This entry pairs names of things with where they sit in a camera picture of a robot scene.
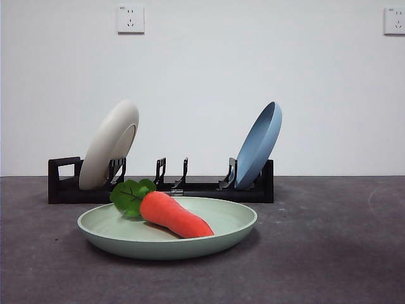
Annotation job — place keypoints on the orange carrot with green leaves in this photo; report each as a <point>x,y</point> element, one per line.
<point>175,218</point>

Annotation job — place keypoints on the green plate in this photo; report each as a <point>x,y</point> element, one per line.
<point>126,240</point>

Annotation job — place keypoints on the blue plate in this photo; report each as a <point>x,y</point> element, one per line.
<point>259,149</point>

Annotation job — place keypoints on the white plate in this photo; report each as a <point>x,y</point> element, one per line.
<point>104,149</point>

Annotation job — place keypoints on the black plate rack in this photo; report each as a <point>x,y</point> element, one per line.
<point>82,194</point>

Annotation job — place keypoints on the white wall socket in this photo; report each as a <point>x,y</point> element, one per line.
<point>131,19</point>
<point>395,21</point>

